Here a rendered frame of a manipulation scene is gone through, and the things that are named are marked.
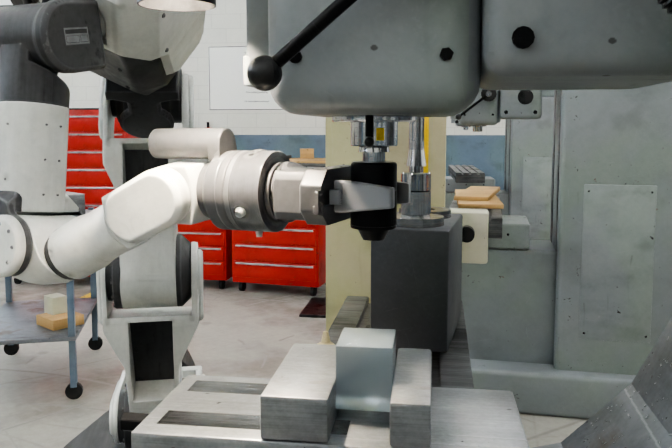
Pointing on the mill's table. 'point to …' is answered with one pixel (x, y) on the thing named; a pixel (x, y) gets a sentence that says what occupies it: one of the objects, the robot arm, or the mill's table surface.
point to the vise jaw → (301, 396)
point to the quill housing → (375, 34)
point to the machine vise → (489, 414)
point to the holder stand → (419, 280)
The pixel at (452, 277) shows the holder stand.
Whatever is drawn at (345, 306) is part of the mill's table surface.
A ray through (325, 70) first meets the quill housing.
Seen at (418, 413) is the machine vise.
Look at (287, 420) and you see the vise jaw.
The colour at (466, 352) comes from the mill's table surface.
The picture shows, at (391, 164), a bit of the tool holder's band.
